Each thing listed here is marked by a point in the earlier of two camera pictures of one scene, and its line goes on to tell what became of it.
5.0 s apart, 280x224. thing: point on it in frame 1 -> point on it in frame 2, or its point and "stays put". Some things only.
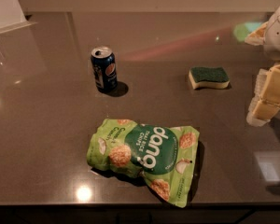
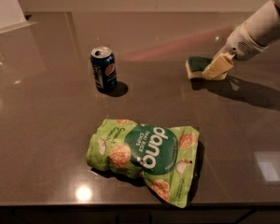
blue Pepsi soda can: (104, 62) stays put
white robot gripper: (278, 36) -> (239, 43)
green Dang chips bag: (163, 156) stays put
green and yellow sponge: (216, 77) -> (196, 65)
